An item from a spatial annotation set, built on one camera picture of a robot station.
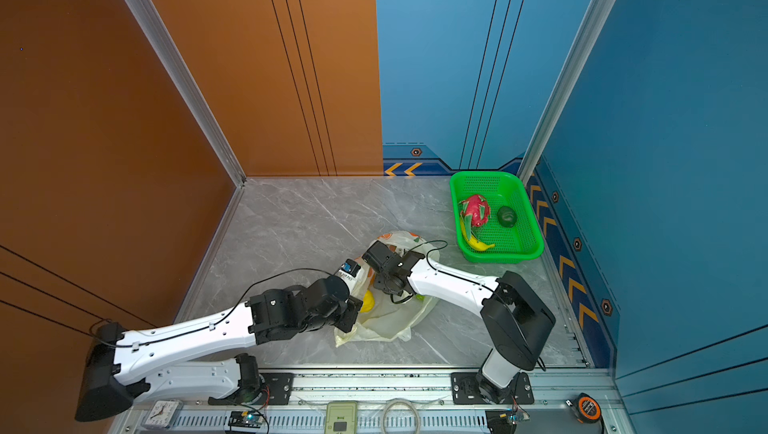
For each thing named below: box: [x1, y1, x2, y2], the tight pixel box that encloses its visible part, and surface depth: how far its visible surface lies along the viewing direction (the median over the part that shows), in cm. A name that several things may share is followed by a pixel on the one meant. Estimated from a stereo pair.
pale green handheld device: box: [324, 401, 358, 434], surface depth 70 cm
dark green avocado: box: [497, 205, 518, 228], surface depth 104 cm
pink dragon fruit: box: [458, 194, 490, 241], surface depth 101 cm
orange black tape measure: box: [565, 392, 602, 424], surface depth 70 cm
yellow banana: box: [462, 226, 495, 251], surface depth 99 cm
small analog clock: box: [141, 399, 183, 430], surface depth 70 cm
